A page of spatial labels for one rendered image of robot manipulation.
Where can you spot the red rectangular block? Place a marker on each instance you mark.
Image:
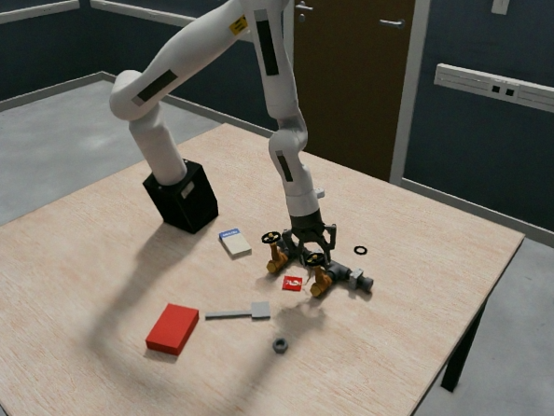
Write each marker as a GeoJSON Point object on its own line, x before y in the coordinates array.
{"type": "Point", "coordinates": [170, 333]}

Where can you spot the red tag with gold chain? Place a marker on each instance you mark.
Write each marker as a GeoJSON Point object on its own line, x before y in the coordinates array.
{"type": "Point", "coordinates": [293, 283]}

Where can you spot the brass valve manifold with black handwheels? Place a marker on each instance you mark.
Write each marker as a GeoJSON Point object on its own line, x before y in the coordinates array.
{"type": "Point", "coordinates": [316, 259]}

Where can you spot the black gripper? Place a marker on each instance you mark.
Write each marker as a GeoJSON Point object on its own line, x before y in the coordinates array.
{"type": "Point", "coordinates": [310, 229]}

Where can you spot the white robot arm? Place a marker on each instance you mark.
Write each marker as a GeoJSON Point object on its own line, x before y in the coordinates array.
{"type": "Point", "coordinates": [184, 55]}

